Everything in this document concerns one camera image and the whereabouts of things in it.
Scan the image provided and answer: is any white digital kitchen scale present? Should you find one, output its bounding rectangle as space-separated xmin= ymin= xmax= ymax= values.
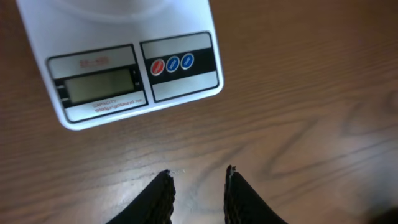
xmin=17 ymin=0 xmax=224 ymax=131

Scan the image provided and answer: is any cream round bowl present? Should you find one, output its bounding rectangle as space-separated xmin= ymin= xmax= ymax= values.
xmin=49 ymin=0 xmax=172 ymax=23

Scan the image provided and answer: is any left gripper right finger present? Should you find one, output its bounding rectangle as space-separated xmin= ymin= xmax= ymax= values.
xmin=224 ymin=165 xmax=287 ymax=224

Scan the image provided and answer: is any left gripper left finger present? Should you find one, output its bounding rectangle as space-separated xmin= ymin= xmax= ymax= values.
xmin=107 ymin=170 xmax=175 ymax=224

